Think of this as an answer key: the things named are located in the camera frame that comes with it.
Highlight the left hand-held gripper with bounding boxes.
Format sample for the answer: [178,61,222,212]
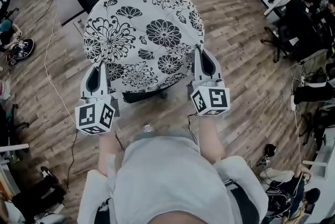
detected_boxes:
[74,62,121,136]

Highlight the clear plastic bag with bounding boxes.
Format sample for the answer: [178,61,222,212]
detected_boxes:
[0,79,11,100]

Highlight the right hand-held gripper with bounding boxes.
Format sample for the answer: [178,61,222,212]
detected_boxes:
[186,46,231,116]

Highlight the black oval board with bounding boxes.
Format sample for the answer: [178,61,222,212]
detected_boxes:
[6,38,35,65]

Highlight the person's left forearm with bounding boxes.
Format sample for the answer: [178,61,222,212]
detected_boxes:
[98,131,125,178]

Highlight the black floor cable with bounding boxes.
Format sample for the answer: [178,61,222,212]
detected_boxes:
[65,128,79,192]

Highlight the long white cable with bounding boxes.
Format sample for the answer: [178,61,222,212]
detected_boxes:
[290,67,306,166]
[43,9,78,124]

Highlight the person's right forearm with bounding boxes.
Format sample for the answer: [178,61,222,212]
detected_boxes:
[198,114,226,165]

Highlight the round floral black-white cushion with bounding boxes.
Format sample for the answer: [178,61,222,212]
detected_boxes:
[83,0,205,94]

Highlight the person's grey shirt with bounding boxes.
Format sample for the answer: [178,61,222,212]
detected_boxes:
[78,131,269,224]

